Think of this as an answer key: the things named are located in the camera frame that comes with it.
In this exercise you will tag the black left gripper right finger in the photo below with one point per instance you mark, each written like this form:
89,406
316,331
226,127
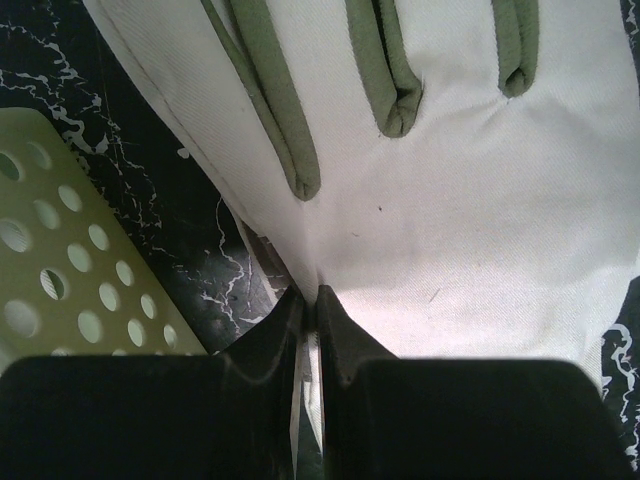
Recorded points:
392,418

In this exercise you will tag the white glove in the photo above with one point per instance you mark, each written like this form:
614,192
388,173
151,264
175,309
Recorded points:
463,174

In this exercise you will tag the pale green storage basket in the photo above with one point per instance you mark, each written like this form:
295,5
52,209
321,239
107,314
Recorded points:
72,282

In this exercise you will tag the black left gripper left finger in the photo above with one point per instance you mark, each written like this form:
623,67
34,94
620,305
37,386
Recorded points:
224,416

